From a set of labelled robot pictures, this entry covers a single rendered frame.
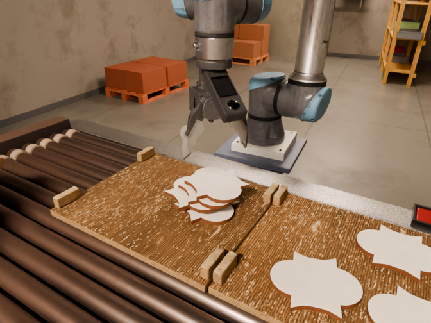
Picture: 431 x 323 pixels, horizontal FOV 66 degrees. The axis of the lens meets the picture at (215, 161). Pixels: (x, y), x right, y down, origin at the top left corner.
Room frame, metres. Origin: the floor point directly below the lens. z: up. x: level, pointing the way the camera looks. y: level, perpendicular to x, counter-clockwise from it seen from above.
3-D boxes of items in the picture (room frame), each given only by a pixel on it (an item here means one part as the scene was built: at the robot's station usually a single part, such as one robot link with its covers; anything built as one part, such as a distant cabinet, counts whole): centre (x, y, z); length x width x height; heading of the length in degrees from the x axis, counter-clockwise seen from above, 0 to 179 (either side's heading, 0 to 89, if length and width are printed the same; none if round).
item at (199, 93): (0.68, 0.01, 1.19); 0.09 x 0.08 x 0.12; 25
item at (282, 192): (0.66, -0.15, 0.95); 0.06 x 0.02 x 0.03; 150
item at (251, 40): (7.49, -0.43, 0.37); 1.23 x 0.88 x 0.73; 65
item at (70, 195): (0.64, 0.34, 0.95); 0.06 x 0.02 x 0.03; 149
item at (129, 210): (0.66, 0.10, 0.93); 0.41 x 0.35 x 0.02; 59
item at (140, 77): (4.90, 1.00, 0.20); 1.11 x 0.80 x 0.41; 155
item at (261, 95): (1.11, -0.17, 1.07); 0.13 x 0.12 x 0.14; 52
